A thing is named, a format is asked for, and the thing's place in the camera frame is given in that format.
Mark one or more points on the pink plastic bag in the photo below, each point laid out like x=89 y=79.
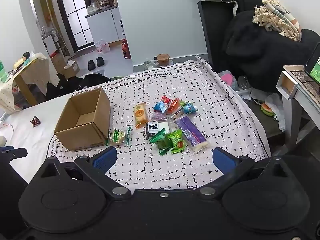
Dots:
x=102 y=47

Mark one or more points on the green carton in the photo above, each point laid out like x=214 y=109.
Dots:
x=3 y=72

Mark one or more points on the fringed woven blanket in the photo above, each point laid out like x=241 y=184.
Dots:
x=277 y=17

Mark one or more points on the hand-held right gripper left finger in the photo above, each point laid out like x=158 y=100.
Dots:
x=105 y=158

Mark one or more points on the blue-green snack packet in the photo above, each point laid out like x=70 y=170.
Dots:
x=188 y=108

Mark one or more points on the small purple snack packet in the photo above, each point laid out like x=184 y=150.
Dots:
x=157 y=116

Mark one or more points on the small white fan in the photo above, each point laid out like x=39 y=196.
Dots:
x=52 y=32

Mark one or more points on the orange-red clear-edged snack packet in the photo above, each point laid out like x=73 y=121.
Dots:
x=173 y=106

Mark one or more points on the wooden table with dotted cloth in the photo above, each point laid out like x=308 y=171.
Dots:
x=35 y=72

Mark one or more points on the black flat board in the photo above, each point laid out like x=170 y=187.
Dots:
x=212 y=30

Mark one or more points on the burger plush toy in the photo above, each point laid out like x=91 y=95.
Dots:
x=267 y=109

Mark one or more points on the white plastic bag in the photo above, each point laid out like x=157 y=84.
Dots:
x=276 y=102

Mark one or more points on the toy figurine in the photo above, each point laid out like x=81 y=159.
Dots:
x=23 y=58

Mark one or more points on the brown cardboard box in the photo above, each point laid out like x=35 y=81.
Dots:
x=75 y=137

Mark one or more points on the dark-framed glass door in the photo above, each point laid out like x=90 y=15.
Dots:
x=75 y=17

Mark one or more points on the orange rice cracker packet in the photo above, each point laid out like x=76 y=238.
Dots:
x=140 y=115

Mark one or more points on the long purple snack packet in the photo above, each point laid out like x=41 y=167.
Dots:
x=190 y=131

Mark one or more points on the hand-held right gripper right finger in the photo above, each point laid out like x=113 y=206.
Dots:
x=223 y=161

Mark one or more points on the blue snack packet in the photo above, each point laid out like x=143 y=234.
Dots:
x=160 y=107

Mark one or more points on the white desk with drawer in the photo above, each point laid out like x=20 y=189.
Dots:
x=297 y=90

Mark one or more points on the brown lidded jar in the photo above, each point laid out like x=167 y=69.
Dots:
x=163 y=60

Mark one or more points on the dark green snack packet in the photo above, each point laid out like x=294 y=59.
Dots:
x=161 y=143

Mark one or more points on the open floor cardboard box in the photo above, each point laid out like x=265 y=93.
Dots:
x=58 y=62

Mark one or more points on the floor cardboard box with paper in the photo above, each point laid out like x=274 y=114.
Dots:
x=72 y=70

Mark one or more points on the black clothes pile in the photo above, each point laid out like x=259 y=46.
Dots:
x=75 y=82

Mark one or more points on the smartphone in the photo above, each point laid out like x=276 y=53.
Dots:
x=313 y=67

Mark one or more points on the bright green snack packet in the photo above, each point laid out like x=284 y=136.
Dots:
x=176 y=141

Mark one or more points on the pink plush item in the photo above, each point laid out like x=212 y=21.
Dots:
x=228 y=78

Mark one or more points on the black-label white snack packet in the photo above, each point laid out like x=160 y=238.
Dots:
x=153 y=127

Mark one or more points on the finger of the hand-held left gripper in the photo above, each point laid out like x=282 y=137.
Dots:
x=15 y=153

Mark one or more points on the black hair clip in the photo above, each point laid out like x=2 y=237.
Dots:
x=35 y=122

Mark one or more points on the clear glass containers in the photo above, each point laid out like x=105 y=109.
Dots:
x=150 y=64

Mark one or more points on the red fire extinguisher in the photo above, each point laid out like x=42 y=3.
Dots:
x=126 y=50

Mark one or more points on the white kitchen counter cabinet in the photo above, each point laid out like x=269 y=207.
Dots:
x=105 y=25

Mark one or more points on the green-yellow snack packet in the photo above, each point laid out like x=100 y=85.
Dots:
x=118 y=137

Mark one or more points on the red snack packet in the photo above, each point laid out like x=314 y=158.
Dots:
x=165 y=99

